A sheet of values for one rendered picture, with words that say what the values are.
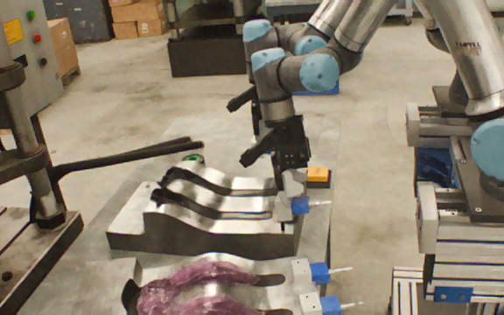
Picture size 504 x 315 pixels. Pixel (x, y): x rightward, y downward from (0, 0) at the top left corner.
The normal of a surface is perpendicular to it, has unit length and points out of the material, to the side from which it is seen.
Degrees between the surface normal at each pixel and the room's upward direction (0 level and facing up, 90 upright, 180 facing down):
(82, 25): 90
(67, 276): 0
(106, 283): 0
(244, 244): 90
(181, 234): 90
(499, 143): 96
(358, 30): 102
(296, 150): 82
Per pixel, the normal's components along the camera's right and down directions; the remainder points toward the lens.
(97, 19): -0.14, 0.47
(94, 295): -0.10, -0.88
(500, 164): -0.58, 0.52
